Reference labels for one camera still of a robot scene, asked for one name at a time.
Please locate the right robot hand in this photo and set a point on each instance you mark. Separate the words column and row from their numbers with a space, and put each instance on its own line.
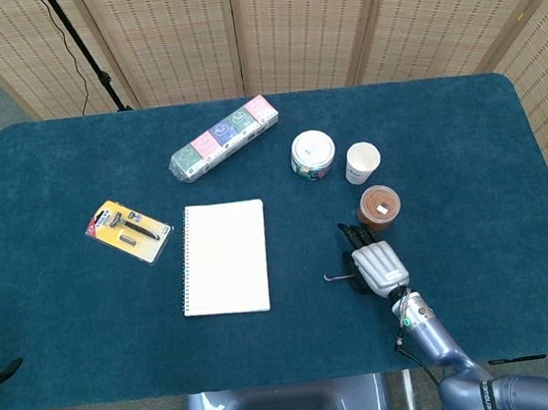
column 377, row 265

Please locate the white paper cup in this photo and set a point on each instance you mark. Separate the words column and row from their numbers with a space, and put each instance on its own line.
column 362, row 162

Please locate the clear jar of binder clips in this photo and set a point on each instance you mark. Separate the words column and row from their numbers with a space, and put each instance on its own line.
column 313, row 153

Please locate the white spiral notebook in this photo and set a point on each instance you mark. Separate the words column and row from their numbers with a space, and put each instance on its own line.
column 226, row 260

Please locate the black tripod stand pole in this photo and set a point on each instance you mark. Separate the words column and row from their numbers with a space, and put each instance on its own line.
column 88, row 53

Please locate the yellow razor blister pack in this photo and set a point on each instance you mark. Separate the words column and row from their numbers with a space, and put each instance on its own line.
column 131, row 233

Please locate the blue velvet table cloth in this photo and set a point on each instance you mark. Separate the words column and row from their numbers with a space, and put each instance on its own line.
column 95, row 334

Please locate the multicolour tissue multipack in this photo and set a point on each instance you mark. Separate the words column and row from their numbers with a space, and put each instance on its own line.
column 222, row 139

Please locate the bamboo folding screen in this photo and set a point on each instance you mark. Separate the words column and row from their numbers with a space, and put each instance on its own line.
column 298, row 24

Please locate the clear jar of rubber bands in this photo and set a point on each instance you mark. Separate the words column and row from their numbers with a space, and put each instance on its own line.
column 378, row 208

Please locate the white table leg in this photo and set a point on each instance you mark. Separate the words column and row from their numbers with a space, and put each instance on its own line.
column 408, row 392

